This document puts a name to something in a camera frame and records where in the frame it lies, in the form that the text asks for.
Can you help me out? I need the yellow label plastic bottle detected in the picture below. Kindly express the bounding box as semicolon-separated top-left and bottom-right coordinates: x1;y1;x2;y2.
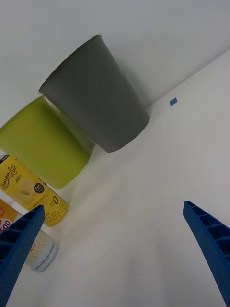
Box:
0;154;69;228

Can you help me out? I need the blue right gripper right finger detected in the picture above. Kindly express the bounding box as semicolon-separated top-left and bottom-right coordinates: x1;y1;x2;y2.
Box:
182;200;230;307

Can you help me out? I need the orange and white drink can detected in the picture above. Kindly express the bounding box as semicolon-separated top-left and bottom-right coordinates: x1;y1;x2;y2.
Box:
0;198;58;273

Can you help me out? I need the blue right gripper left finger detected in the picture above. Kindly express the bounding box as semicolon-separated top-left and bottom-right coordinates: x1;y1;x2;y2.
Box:
0;204;46;307

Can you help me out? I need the grey plastic waste bin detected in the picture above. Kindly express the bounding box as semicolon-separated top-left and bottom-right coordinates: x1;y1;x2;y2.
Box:
38;35;151;153

